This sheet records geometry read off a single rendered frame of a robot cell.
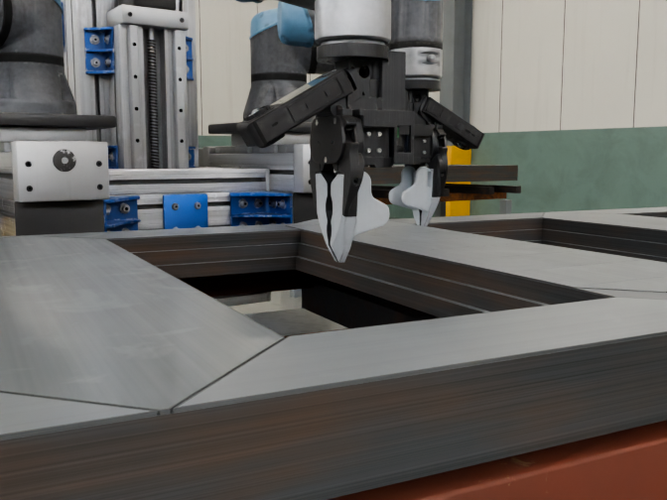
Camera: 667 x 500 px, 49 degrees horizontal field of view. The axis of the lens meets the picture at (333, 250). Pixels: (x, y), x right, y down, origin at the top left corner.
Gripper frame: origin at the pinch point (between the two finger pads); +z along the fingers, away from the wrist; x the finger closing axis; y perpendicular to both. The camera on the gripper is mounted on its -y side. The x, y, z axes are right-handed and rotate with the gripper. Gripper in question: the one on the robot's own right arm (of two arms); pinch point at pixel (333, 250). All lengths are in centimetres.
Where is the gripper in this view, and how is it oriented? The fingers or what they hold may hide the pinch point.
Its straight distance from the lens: 74.0
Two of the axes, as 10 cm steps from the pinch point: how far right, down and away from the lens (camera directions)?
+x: -4.5, -1.1, 8.8
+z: 0.0, 9.9, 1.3
